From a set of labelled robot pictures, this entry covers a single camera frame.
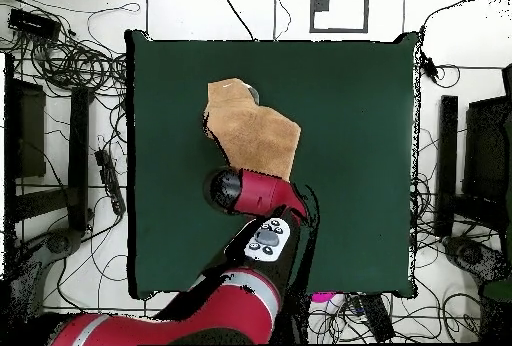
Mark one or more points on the tan terry towel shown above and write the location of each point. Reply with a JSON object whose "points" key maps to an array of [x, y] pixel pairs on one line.
{"points": [[252, 134]]}

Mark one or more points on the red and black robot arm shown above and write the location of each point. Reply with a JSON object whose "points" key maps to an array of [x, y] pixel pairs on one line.
{"points": [[260, 194]]}

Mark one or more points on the black flat bar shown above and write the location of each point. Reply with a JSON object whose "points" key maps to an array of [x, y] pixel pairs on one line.
{"points": [[378, 318]]}

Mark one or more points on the dark flat panel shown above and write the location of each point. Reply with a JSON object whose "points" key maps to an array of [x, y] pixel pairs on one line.
{"points": [[28, 130], [486, 150]]}

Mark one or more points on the dark green table cloth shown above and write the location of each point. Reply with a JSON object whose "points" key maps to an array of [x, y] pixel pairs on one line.
{"points": [[352, 142]]}

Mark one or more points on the magenta capped object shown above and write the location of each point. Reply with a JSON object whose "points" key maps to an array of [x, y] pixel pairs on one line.
{"points": [[322, 297]]}

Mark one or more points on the black power strip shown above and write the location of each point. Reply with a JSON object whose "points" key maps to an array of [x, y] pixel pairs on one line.
{"points": [[110, 180]]}

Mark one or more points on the black upright bar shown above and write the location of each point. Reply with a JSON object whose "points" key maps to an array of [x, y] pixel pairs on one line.
{"points": [[447, 162], [78, 154]]}

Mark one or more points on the black power adapter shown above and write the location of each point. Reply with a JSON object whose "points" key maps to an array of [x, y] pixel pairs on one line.
{"points": [[428, 66]]}

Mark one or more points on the grey stand base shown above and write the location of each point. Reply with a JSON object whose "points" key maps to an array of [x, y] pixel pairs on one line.
{"points": [[472, 254], [60, 242]]}

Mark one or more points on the black device box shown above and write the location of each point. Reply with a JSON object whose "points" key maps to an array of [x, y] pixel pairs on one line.
{"points": [[34, 24]]}

